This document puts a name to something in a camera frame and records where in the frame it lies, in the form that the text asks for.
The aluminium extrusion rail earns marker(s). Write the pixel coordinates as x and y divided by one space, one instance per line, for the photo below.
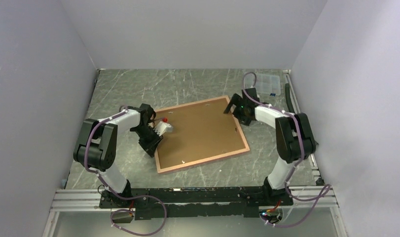
89 199

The brown backing board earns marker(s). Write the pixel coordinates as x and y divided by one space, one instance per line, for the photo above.
199 134

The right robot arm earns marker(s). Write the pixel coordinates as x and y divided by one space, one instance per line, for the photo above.
294 137

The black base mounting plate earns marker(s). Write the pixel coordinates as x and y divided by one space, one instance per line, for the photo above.
151 203

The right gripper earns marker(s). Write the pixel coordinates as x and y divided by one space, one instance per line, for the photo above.
245 120

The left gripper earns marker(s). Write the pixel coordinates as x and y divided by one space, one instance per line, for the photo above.
150 147

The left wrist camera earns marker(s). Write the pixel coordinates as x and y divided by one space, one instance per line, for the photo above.
161 127

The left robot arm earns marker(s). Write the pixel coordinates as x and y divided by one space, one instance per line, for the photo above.
96 145

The pink picture frame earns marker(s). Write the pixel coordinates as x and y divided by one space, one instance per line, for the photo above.
245 144

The clear plastic organizer box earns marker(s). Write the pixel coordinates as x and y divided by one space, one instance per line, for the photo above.
267 84

